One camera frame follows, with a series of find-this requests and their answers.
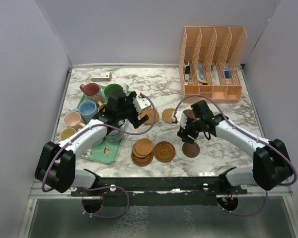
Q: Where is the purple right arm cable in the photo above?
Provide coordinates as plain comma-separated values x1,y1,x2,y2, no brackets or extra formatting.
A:
173,95,298,218

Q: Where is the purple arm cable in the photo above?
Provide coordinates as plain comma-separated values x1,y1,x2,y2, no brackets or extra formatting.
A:
41,93,156,219
173,95,298,218

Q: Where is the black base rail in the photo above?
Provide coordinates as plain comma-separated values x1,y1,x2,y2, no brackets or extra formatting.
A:
72,171,249,207

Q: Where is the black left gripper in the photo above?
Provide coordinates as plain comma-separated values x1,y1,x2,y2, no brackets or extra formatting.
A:
117,92,149,128

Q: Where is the grey mug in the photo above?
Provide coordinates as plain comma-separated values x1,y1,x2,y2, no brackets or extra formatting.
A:
105,130,124,143

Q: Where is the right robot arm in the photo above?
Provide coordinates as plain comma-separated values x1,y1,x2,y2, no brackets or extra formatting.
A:
171,101,297,194

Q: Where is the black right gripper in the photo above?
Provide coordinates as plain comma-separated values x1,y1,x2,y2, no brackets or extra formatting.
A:
177,115,204,143

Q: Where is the brown ringed wooden coaster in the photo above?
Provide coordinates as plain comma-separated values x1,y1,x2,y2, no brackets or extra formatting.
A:
131,152,153,167

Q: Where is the pink mug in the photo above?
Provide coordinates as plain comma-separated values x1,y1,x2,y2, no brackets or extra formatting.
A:
64,112,85,130

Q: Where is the white printed packet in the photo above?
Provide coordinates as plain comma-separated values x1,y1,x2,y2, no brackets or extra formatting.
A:
211,65,220,85

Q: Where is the black grey marker pen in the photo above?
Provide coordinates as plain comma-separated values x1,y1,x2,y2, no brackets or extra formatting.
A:
184,64,190,85

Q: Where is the light brown wooden coaster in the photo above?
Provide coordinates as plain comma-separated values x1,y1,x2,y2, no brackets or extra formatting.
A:
134,138,153,155

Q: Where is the green floral mug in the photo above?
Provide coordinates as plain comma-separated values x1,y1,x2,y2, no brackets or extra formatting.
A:
104,83,129,99

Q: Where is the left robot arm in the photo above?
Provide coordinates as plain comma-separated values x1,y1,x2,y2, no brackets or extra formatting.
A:
35,91,154,196

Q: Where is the red floral mug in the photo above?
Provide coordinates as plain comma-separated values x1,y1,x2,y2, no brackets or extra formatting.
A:
79,83,102,103

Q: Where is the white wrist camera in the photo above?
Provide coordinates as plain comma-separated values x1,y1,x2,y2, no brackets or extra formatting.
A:
171,111,187,129
133,96,151,115

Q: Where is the woven rattan coaster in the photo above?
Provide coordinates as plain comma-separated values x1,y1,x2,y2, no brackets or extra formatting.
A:
162,108,175,123
140,108,159,125

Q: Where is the peach plastic file organizer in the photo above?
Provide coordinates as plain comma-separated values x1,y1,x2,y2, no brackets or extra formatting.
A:
178,26,247,104

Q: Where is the blue mug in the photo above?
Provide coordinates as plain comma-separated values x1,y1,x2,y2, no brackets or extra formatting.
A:
73,100,98,123

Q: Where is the small white red box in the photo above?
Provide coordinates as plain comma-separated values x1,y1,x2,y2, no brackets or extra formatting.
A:
91,71,112,82

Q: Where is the dark walnut coaster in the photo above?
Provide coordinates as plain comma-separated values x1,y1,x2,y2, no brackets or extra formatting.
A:
183,109,196,120
182,142,200,158

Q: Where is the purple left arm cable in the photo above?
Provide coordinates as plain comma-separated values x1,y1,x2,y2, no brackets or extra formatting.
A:
41,93,156,219

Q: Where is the yellow mug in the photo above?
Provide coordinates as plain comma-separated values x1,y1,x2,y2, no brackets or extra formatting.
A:
60,127,77,141

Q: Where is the tan mug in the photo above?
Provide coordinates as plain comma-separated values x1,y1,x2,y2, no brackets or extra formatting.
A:
98,102,107,112

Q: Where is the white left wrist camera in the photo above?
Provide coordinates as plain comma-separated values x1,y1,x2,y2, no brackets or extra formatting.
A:
133,96,151,115

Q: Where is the white blue packet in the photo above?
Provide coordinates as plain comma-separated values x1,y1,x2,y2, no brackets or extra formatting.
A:
197,62,207,85

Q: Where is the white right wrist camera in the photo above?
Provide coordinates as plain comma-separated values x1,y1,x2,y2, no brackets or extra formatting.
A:
171,111,187,129

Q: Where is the green serving tray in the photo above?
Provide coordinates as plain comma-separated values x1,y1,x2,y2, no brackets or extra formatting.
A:
80,86,130,164

